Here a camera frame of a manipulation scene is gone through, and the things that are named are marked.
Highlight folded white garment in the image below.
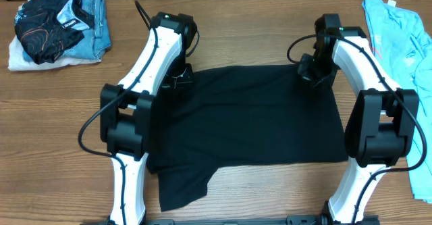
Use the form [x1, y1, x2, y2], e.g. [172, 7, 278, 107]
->
[7, 0, 102, 72]

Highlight black t-shirt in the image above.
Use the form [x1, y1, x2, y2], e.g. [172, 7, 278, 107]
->
[146, 65, 348, 211]

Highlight folded blue denim jeans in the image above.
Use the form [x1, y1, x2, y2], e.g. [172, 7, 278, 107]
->
[14, 0, 111, 64]

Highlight black orange patterned shirt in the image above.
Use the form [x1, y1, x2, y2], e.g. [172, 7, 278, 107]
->
[14, 0, 95, 64]

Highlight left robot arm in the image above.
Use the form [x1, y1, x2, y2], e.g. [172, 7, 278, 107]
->
[100, 12, 199, 224]

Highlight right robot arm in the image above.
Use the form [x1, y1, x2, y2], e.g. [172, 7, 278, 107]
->
[288, 14, 419, 224]

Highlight light blue t-shirt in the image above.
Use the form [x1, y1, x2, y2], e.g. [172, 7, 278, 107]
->
[362, 0, 431, 203]

